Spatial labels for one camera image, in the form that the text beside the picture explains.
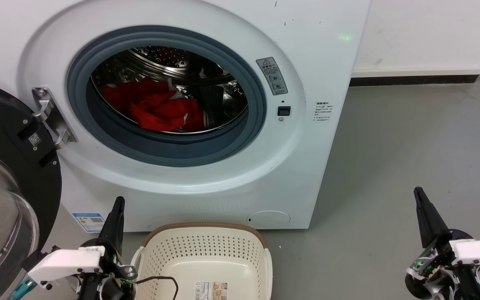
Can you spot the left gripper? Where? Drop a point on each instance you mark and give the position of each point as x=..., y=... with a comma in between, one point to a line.
x=106, y=277

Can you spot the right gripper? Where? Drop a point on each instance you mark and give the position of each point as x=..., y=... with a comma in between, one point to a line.
x=433, y=266

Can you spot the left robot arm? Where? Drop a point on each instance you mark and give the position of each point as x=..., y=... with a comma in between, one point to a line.
x=21, y=289

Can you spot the cream perforated laundry basket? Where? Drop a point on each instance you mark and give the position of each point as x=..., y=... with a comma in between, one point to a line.
x=206, y=254

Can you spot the washing machine door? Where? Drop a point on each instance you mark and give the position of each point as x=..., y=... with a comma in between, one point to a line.
x=2, y=166

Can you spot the red cloth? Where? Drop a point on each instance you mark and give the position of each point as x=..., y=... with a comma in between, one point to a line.
x=156, y=106

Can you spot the steel washing machine drum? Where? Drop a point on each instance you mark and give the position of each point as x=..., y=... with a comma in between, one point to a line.
x=169, y=60

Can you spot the blue energy label sticker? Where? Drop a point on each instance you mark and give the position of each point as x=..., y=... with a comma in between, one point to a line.
x=90, y=221

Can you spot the white front-load washing machine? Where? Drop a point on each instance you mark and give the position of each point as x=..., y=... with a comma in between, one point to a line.
x=315, y=166

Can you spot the metal door hinge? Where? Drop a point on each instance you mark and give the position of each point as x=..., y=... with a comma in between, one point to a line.
x=52, y=114

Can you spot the black baseboard strip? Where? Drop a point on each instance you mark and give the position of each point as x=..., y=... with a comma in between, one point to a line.
x=415, y=80

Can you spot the round white filter cover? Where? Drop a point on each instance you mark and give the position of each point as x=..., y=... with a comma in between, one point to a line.
x=268, y=218

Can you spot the printed text label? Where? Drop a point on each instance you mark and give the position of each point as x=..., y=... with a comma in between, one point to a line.
x=323, y=111

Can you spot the grey rubber door gasket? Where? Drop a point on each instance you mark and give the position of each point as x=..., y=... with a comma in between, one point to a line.
x=240, y=137

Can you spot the black door latch socket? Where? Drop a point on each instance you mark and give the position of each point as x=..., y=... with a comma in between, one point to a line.
x=283, y=111

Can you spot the grey warning sticker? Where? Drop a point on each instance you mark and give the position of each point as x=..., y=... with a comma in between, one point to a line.
x=272, y=76

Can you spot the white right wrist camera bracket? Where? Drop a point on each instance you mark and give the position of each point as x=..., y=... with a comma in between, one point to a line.
x=479, y=252

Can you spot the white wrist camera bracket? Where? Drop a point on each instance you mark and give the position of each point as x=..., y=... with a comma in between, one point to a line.
x=65, y=262
x=479, y=252

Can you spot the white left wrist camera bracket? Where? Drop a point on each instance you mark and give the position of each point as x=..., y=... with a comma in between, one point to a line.
x=65, y=262

